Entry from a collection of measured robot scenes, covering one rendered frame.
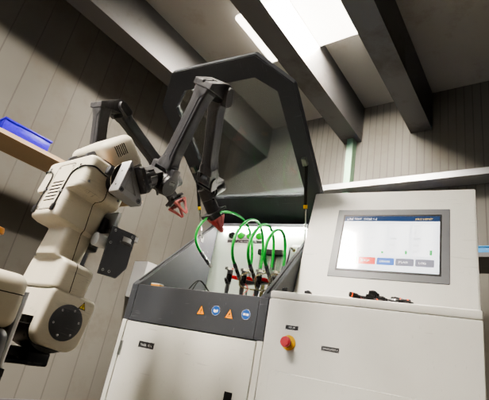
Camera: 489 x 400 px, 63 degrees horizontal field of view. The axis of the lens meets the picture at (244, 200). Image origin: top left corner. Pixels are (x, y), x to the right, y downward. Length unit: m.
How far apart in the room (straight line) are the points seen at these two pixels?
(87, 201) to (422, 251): 1.28
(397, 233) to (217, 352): 0.89
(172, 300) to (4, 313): 0.87
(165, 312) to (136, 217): 2.61
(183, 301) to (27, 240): 2.20
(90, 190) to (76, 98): 2.87
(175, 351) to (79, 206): 0.72
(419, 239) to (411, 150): 2.56
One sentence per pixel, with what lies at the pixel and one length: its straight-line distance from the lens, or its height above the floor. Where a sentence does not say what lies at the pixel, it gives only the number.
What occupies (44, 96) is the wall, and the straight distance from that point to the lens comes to 4.01.
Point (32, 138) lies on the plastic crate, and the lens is 3.30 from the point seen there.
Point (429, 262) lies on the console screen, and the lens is 1.75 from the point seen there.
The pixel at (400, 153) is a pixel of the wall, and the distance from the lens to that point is 4.32.
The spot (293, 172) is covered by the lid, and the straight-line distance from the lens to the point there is 2.07.
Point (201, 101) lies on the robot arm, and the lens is 1.38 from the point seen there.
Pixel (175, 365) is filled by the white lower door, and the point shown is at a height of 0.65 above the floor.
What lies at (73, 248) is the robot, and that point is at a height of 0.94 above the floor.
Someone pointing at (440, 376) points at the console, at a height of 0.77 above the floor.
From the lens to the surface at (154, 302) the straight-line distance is 1.86.
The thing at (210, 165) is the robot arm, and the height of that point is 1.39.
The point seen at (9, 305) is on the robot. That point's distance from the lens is 1.09.
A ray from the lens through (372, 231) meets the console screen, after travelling 1.85.
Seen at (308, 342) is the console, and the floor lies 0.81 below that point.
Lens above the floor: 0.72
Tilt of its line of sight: 21 degrees up
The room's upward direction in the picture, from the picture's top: 11 degrees clockwise
